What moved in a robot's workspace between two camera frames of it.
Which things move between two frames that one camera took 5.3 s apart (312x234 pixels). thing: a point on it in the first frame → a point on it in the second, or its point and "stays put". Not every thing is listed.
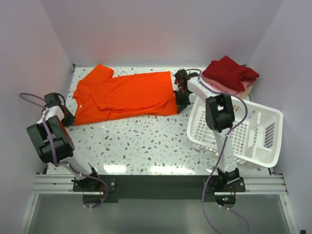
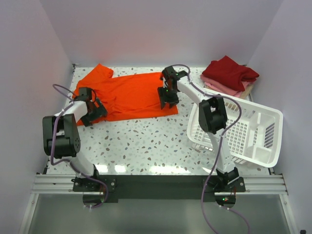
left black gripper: [67, 117] → [95, 111]
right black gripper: [182, 98] → [168, 96]
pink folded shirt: [217, 86] stays put
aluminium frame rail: [62, 185] stays put
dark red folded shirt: [230, 72] stays put
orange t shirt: [101, 96] stays put
